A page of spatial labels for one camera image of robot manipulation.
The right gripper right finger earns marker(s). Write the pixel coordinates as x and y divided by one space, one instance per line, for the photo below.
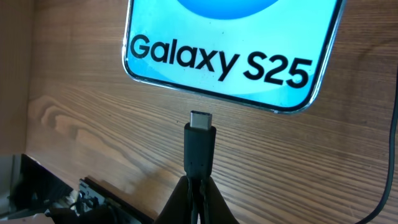
214 209

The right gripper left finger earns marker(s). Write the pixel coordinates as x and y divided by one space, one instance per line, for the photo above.
177 208

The smartphone with blue screen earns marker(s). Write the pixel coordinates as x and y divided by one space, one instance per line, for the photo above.
270 55

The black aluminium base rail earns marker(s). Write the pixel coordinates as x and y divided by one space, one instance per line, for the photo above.
41 197

